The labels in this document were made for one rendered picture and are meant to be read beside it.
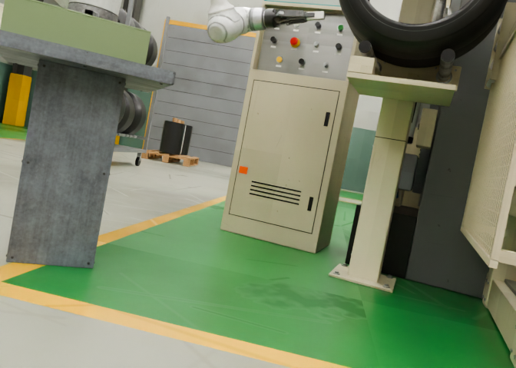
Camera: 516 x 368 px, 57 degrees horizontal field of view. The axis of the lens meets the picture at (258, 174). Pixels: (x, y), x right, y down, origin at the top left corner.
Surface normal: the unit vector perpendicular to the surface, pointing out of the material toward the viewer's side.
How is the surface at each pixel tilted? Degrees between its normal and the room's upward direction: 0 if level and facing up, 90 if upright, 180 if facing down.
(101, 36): 90
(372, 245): 90
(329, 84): 90
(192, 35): 90
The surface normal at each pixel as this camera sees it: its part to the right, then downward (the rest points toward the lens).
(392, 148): -0.33, -0.02
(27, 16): 0.37, 0.11
